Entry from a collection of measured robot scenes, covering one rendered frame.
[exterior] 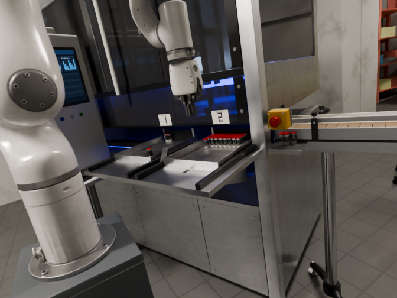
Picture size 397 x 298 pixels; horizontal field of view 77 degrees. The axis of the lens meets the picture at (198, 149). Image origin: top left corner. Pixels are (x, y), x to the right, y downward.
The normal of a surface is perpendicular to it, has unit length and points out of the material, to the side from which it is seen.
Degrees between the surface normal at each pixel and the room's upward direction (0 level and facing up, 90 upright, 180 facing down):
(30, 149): 27
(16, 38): 61
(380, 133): 90
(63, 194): 90
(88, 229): 90
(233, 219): 90
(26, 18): 76
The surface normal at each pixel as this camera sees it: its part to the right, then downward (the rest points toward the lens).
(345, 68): 0.50, 0.15
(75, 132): 0.86, 0.00
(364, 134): -0.58, 0.32
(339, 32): -0.85, 0.28
